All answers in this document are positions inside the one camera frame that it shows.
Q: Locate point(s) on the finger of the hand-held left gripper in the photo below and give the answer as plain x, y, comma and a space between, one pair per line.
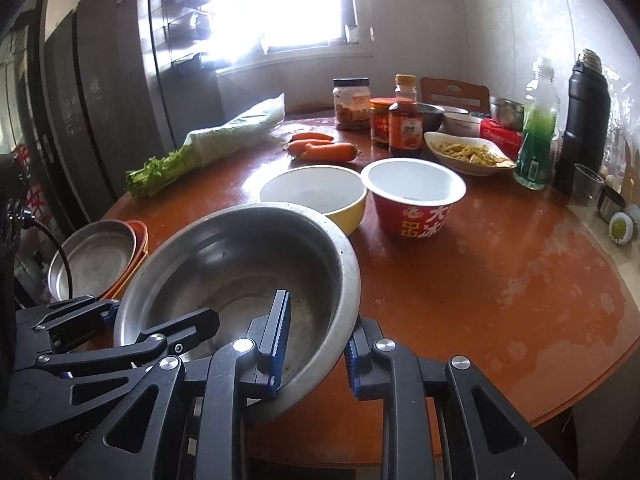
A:
75, 312
190, 325

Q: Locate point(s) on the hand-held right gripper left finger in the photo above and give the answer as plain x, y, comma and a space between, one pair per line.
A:
280, 340

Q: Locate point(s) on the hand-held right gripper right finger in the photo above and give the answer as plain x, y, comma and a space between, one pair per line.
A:
352, 365

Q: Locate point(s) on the round metal plate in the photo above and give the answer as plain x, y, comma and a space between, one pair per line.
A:
92, 260

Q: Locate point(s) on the large stainless steel bowl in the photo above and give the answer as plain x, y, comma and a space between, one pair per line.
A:
225, 260

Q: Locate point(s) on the yellow bowl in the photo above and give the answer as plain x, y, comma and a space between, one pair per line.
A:
320, 190

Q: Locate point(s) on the red instant noodle bowl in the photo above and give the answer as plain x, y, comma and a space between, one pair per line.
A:
415, 210

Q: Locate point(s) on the celery in plastic bag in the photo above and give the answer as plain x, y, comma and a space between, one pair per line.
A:
215, 135

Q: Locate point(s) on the carrot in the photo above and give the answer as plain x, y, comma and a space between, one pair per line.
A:
312, 136
327, 151
297, 147

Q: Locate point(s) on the grey refrigerator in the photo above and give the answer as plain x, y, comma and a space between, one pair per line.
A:
100, 85

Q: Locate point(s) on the red sauce jar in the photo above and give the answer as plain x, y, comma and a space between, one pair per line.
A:
381, 125

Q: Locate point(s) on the white dish with food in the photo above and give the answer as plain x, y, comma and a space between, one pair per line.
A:
465, 155

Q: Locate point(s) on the sauce bottle with orange cap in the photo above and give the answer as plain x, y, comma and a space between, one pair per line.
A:
406, 130

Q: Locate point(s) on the pickle jar with black lid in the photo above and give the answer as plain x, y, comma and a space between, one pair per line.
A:
351, 107

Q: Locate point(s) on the medium stainless steel bowl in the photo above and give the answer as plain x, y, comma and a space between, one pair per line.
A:
432, 116

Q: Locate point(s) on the white ceramic bowl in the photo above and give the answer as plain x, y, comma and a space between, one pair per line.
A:
462, 122

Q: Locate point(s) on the red tissue box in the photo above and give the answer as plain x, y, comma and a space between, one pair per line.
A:
500, 135

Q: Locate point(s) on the green plastic bottle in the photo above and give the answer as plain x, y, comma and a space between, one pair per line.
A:
536, 145

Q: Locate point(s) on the wooden chair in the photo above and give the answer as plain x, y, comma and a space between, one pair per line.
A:
452, 92

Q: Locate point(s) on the small stainless steel bowl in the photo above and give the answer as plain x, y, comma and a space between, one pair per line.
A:
506, 112

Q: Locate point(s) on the clear plastic cup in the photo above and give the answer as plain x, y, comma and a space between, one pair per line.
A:
587, 185

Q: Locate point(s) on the green fruit in foam net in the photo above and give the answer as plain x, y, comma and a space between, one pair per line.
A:
621, 228

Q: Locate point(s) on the small metal cup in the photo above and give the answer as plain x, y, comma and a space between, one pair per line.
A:
612, 202

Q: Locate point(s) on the black thermos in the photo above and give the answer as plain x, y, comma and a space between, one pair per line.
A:
585, 125

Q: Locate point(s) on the window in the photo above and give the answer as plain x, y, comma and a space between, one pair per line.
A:
285, 0

